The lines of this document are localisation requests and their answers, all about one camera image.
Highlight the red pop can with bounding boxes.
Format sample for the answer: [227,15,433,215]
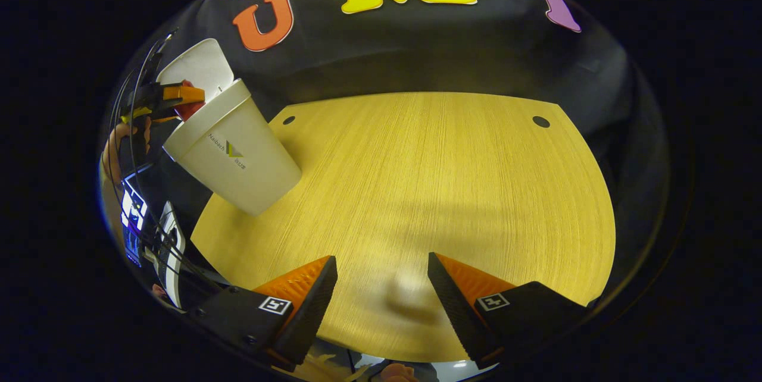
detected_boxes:
[174,79,207,123]

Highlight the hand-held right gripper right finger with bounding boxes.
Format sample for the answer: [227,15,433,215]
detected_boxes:
[427,252,591,370]

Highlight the black backdrop cloth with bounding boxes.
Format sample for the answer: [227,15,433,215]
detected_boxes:
[119,0,670,311]

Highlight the wooden desktop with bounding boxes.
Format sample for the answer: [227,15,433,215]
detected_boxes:
[190,92,617,365]

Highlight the computer monitor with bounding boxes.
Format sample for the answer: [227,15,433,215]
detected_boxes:
[121,179,148,268]

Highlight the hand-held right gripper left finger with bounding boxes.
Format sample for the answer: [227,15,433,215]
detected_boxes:
[189,255,339,372]

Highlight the white desktop garbage bin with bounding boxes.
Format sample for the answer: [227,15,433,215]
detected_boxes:
[156,38,303,217]

